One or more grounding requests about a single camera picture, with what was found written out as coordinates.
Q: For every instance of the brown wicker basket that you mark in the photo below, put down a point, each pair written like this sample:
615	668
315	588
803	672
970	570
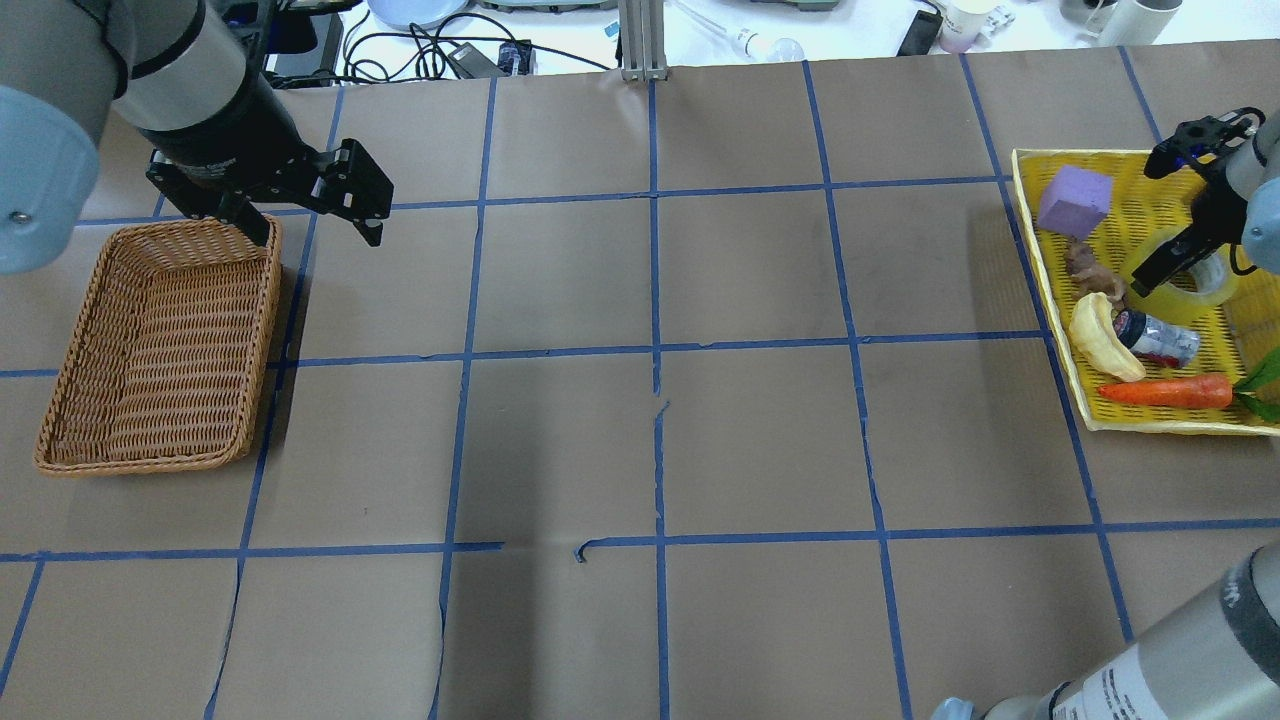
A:
167	358

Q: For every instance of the yellow tape roll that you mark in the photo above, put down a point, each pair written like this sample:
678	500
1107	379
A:
1190	294

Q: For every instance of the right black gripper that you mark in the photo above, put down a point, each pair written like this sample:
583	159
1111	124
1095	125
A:
1207	218

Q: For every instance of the orange toy carrot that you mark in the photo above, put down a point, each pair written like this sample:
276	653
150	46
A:
1208	391

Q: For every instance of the black power adapter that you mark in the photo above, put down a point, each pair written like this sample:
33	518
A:
312	36

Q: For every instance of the light blue plate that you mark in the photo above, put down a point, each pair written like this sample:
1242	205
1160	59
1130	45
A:
402	14

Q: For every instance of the brown toy figure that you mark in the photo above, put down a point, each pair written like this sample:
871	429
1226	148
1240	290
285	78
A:
1091	276

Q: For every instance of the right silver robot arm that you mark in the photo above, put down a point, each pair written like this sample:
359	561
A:
1216	656

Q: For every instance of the small printed can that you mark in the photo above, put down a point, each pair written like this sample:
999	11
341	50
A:
1151	338

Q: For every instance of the white paper cup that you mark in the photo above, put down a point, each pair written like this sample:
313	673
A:
963	20

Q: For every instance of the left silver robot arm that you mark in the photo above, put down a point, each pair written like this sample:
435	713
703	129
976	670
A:
223	142

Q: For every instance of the yellow plastic basket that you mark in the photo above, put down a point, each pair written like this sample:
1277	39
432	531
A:
1235	317

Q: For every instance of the yellow toy banana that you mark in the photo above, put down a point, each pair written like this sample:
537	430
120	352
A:
1091	331

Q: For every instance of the purple foam block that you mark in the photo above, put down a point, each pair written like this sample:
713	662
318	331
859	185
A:
1075	202

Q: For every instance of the aluminium frame post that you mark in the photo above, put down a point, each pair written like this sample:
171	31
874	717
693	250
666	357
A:
642	41

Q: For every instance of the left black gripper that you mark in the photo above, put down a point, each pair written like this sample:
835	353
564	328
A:
232	140

